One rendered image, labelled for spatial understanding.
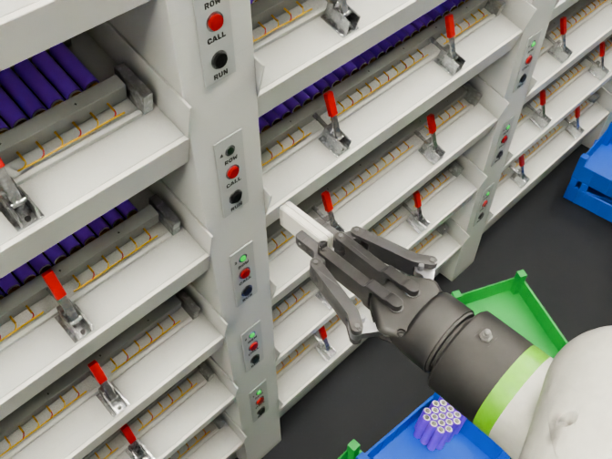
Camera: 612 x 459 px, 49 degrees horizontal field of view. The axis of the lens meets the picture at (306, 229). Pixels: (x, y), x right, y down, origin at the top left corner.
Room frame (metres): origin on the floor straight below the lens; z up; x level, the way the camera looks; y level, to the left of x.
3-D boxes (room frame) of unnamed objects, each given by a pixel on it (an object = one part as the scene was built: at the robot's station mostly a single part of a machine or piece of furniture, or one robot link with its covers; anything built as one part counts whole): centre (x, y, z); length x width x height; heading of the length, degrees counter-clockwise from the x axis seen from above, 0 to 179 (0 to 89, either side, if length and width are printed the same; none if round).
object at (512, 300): (0.82, -0.50, 0.04); 0.30 x 0.20 x 0.08; 20
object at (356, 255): (0.42, -0.07, 0.86); 0.11 x 0.01 x 0.04; 43
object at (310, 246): (0.44, 0.00, 0.86); 0.05 x 0.03 x 0.01; 44
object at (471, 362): (0.31, -0.16, 0.86); 0.09 x 0.06 x 0.12; 134
